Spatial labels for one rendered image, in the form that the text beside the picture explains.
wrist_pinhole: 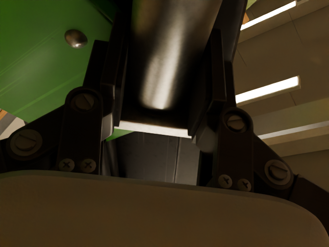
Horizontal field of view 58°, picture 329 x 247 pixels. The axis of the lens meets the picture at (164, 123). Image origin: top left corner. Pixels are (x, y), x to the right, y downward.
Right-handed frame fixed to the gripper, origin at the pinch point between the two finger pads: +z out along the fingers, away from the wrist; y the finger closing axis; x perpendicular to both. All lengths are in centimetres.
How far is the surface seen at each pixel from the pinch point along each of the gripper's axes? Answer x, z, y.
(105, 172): -12.6, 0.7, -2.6
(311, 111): -194, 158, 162
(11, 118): -460, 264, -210
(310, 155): -324, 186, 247
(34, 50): -2.4, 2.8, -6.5
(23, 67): -3.9, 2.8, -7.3
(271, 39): -420, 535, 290
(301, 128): -200, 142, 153
